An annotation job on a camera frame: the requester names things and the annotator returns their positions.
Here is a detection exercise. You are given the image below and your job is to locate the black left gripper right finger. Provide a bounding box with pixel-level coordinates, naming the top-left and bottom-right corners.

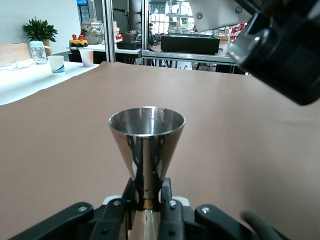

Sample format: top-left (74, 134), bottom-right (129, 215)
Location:
top-left (157, 177), bottom-right (291, 240)

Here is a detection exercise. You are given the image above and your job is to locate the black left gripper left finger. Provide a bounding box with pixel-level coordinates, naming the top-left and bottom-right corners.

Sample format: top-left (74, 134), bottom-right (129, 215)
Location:
top-left (9, 177), bottom-right (140, 240)

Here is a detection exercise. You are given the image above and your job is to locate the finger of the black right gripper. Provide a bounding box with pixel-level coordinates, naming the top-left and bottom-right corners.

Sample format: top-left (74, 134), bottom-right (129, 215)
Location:
top-left (188, 0), bottom-right (320, 106)

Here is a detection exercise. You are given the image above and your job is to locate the steel double cone jigger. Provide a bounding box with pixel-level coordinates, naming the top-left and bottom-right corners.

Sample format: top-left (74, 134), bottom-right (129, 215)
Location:
top-left (108, 106), bottom-right (186, 240)

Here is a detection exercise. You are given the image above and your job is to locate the paper cup with blue wave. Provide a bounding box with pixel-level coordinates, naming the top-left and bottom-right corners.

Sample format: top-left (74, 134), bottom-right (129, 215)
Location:
top-left (46, 55), bottom-right (66, 78)

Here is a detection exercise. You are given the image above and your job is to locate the pale purple paper cup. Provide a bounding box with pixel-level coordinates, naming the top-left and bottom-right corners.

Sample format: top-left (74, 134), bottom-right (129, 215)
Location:
top-left (78, 48), bottom-right (95, 68)

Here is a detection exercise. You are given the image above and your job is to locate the brown table cloth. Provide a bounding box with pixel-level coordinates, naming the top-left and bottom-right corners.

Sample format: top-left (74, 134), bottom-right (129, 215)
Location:
top-left (0, 61), bottom-right (320, 240)

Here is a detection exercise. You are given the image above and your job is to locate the long black box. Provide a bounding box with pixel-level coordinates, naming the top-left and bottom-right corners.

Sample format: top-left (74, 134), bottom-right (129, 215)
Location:
top-left (160, 34), bottom-right (221, 55)

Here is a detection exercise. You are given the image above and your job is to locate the white table cloth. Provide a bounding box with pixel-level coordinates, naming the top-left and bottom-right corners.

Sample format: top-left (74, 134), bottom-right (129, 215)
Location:
top-left (0, 61), bottom-right (101, 106)

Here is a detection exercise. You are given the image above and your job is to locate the small black device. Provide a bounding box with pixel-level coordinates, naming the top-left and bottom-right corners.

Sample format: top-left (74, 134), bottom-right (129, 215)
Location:
top-left (116, 32), bottom-right (142, 50)

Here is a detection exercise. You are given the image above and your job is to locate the dotted bottle with blue lid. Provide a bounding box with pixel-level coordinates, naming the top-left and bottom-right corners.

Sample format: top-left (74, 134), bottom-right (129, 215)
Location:
top-left (29, 40), bottom-right (48, 65)

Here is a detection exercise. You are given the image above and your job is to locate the clear glass container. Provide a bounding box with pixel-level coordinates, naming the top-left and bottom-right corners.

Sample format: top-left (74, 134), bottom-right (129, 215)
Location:
top-left (0, 49), bottom-right (18, 67)

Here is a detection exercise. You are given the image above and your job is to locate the yellow box with red buttons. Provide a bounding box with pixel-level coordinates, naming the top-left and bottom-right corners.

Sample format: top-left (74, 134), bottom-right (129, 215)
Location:
top-left (68, 34), bottom-right (89, 49)

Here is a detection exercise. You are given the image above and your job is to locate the camouflage bag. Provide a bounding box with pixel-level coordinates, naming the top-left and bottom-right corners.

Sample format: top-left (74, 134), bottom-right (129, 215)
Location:
top-left (80, 24), bottom-right (105, 45)

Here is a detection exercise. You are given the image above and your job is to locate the green potted plant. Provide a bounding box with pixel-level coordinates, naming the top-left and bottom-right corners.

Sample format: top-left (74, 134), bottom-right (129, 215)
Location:
top-left (21, 16), bottom-right (59, 57)

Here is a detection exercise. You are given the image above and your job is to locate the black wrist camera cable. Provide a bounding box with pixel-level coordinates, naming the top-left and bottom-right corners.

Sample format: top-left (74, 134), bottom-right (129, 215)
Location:
top-left (239, 210), bottom-right (286, 240)

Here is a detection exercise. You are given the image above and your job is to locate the aluminium rack frame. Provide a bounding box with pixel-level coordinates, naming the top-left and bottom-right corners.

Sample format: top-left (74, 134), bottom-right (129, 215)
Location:
top-left (141, 0), bottom-right (238, 66)

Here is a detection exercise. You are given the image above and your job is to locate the aluminium frame post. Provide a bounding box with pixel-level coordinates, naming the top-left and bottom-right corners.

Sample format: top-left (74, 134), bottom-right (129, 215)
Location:
top-left (101, 0), bottom-right (117, 63)

